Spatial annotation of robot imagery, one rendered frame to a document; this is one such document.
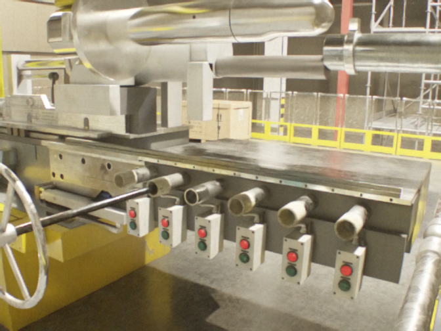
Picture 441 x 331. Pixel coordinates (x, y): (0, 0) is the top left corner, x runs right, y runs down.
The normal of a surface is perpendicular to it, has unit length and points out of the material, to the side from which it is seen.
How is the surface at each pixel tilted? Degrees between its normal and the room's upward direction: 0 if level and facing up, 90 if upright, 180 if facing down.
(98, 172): 90
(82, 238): 90
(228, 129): 90
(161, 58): 104
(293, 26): 131
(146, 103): 90
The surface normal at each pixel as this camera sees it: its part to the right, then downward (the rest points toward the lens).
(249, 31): -0.44, 0.77
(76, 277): 0.83, 0.14
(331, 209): -0.56, 0.18
